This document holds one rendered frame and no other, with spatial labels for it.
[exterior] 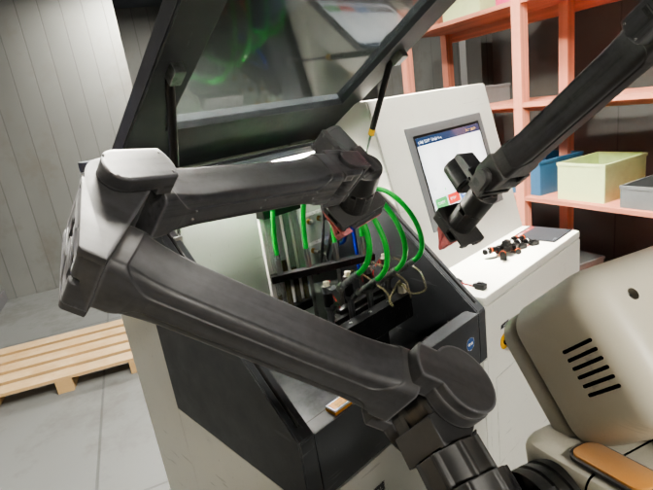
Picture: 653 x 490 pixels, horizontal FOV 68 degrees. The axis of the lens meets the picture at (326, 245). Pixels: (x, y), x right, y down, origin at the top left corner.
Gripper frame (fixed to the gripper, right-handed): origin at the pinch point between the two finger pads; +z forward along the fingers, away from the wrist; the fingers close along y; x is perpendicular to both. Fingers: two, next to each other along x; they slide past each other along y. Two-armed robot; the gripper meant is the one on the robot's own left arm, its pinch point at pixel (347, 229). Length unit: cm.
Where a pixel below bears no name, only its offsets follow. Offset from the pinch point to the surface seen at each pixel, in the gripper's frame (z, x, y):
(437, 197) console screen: 45, -11, -58
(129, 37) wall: 369, -548, -140
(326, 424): 20.6, 25.5, 21.7
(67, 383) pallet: 255, -111, 94
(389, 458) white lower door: 39, 39, 11
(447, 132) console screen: 39, -27, -76
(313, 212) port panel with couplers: 51, -32, -22
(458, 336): 37, 28, -23
